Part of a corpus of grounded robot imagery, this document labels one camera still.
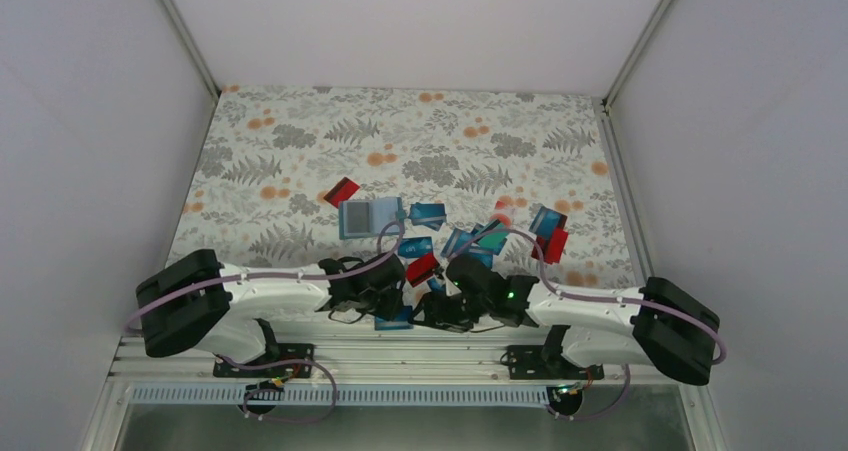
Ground teal green card right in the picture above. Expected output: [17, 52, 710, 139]
[472, 218, 509, 255]

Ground blue vip card front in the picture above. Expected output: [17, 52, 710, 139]
[374, 306, 414, 331]

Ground red card upper left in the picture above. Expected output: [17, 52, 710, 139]
[323, 177, 361, 209]

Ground red card far right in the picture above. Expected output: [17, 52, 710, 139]
[531, 228, 569, 264]

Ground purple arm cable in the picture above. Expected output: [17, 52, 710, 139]
[123, 218, 407, 425]
[449, 226, 729, 423]

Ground blue card far right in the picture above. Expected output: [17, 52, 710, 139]
[529, 206, 568, 239]

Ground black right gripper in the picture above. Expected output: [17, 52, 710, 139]
[408, 289, 491, 334]

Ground aluminium frame post left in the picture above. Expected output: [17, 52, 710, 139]
[157, 0, 221, 102]

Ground blue card stack upper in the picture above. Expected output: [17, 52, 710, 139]
[408, 202, 447, 231]

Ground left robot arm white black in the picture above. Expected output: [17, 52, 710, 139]
[133, 249, 406, 376]

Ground blue card middle right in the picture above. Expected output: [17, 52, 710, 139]
[439, 229, 494, 269]

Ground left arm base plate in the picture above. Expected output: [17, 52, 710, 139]
[212, 343, 315, 379]

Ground aluminium frame post right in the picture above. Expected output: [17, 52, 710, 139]
[602, 0, 676, 114]

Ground aluminium rail base front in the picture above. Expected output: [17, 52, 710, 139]
[109, 320, 705, 386]

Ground teal leather card holder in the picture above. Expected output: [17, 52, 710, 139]
[338, 197, 403, 240]

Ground floral patterned table mat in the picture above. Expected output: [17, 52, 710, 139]
[169, 85, 639, 288]

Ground grey cable duct front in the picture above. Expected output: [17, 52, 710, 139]
[130, 383, 549, 408]

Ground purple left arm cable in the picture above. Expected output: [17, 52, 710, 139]
[123, 218, 407, 425]

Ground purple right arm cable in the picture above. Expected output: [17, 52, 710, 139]
[449, 226, 729, 423]

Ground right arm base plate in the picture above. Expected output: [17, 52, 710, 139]
[499, 345, 605, 381]

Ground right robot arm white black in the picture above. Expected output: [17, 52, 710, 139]
[410, 255, 720, 386]

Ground aluminium frame post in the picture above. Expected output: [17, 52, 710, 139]
[157, 0, 221, 102]
[602, 0, 676, 114]

